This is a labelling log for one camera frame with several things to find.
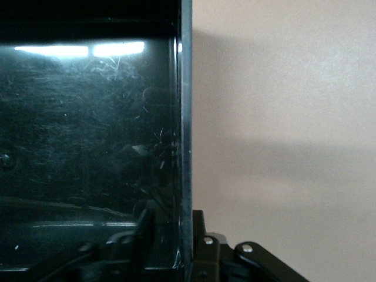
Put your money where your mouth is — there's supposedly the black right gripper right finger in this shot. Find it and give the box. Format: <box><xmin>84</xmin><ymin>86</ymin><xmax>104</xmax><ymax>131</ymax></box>
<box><xmin>187</xmin><ymin>210</ymin><xmax>311</xmax><ymax>282</ymax></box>

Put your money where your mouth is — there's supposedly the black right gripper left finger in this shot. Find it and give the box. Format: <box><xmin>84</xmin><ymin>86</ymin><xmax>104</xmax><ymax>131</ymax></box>
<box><xmin>67</xmin><ymin>202</ymin><xmax>156</xmax><ymax>282</ymax></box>

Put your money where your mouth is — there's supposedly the black plastic box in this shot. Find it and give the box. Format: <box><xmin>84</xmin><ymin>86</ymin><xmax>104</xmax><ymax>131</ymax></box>
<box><xmin>0</xmin><ymin>0</ymin><xmax>193</xmax><ymax>282</ymax></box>

